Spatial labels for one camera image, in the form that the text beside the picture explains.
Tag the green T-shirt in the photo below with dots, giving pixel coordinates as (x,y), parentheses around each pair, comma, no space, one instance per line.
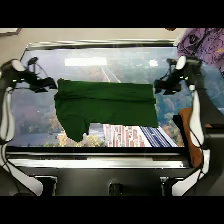
(106,106)

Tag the silver frame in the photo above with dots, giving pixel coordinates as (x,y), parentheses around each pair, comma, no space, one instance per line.
(100,162)

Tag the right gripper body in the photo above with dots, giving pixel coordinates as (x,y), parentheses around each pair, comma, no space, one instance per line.
(166,86)

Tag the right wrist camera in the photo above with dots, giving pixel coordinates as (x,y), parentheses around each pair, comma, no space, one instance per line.
(171,61)

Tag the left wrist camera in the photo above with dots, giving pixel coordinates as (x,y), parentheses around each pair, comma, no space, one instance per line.
(33,61)

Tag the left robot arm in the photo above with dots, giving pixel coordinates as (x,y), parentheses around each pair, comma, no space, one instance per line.
(7,110)

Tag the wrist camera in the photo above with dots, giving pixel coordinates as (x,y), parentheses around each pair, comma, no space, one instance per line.
(171,61)
(33,61)

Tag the purple printed garment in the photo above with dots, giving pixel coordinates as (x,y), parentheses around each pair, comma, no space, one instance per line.
(204,45)

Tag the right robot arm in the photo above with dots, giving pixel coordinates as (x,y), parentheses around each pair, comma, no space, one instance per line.
(208,110)

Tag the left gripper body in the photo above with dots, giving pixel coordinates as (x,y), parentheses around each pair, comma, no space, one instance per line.
(42,84)

